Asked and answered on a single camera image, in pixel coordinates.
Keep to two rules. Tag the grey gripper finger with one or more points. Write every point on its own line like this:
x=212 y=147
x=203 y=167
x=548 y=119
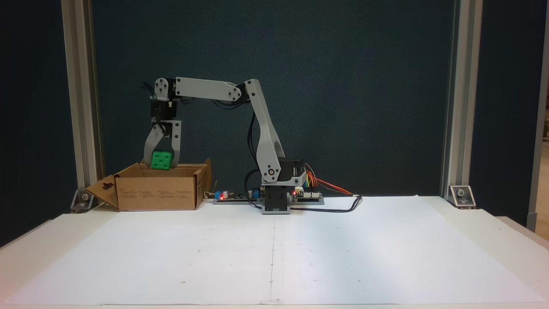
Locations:
x=176 y=150
x=151 y=143

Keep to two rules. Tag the green dice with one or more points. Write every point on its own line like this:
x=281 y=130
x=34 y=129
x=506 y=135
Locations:
x=162 y=161

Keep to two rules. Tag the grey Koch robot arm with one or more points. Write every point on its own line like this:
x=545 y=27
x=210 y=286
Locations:
x=266 y=133

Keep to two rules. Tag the open cardboard box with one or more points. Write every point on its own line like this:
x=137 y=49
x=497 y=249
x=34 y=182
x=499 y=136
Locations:
x=158 y=195

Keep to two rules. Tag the blue circuit board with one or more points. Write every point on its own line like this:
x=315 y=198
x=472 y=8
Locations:
x=233 y=196

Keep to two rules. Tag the white paper sheet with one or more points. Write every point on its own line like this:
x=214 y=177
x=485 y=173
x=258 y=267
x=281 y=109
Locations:
x=171 y=257

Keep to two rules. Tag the aluminium frame post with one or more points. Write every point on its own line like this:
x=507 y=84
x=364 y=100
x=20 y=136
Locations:
x=81 y=107
x=461 y=107

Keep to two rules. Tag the metal corner bracket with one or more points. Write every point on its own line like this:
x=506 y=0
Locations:
x=83 y=201
x=462 y=196

